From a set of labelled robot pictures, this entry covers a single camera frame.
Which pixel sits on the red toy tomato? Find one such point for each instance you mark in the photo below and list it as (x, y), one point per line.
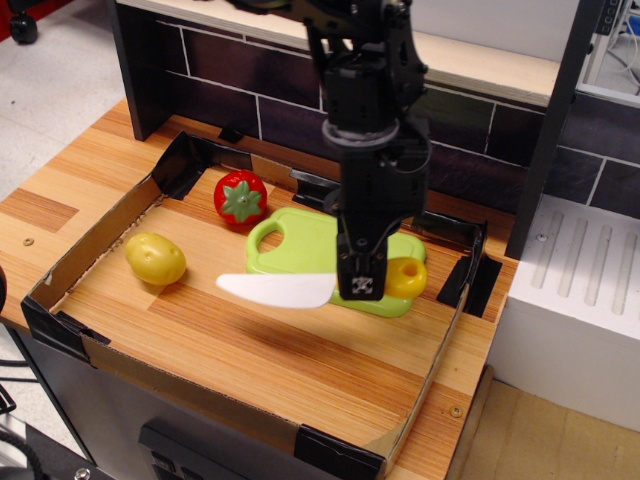
(240, 197)

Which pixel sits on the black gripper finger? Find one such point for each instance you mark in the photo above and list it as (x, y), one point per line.
(361, 269)

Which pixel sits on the white toy sink drainboard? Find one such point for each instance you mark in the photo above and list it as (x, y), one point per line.
(569, 331)

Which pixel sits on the yellow handled white toy knife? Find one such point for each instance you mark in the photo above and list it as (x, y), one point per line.
(405, 280)

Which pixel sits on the yellow toy potato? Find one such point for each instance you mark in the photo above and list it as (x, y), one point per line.
(154, 259)

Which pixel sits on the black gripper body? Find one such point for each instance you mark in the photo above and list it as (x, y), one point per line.
(383, 180)

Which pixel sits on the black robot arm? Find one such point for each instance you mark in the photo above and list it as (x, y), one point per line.
(371, 76)

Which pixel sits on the black shelf support panel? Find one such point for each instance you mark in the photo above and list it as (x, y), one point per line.
(139, 48)

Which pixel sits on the cardboard fence with black tape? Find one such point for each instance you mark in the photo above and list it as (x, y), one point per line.
(188, 381)

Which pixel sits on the green plastic cutting board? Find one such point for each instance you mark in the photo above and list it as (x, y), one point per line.
(308, 245)

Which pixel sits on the black vertical post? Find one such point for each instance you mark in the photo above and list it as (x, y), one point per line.
(577, 48)

